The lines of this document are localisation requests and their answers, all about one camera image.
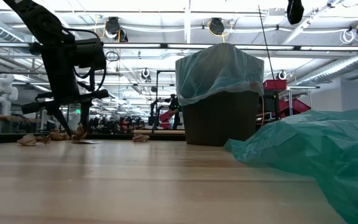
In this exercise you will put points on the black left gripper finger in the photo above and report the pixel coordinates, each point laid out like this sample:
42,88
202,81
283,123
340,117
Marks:
85,116
61,119

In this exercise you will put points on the black aluminium rig frame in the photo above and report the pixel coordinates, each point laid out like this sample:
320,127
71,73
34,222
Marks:
166,71

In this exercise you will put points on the red container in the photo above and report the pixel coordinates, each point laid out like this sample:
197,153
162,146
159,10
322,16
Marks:
168,116

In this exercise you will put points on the white paper sheet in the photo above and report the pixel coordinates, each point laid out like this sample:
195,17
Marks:
87,142

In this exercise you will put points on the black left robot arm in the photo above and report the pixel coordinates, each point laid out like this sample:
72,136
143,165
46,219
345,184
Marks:
42,28

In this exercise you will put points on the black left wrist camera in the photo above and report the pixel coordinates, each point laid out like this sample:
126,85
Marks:
90,54

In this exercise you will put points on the small brown paper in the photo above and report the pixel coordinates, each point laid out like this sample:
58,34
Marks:
140,137

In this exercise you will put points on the silver ventilation duct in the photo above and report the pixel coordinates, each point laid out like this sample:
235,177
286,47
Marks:
346,67

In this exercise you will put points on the red storage bin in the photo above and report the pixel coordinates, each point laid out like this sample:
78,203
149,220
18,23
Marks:
297,107
273,84

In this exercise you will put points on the white robot figure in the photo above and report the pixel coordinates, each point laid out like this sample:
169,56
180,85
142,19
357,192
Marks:
3,93

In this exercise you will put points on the light blue trash bag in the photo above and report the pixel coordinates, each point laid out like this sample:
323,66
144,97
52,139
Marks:
219,71

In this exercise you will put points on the long overhead light bar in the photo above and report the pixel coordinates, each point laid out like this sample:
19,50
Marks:
135,45

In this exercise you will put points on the wooden table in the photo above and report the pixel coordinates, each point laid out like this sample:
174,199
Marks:
166,132

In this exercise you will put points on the teal trash bag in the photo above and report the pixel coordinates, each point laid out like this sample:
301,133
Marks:
322,155

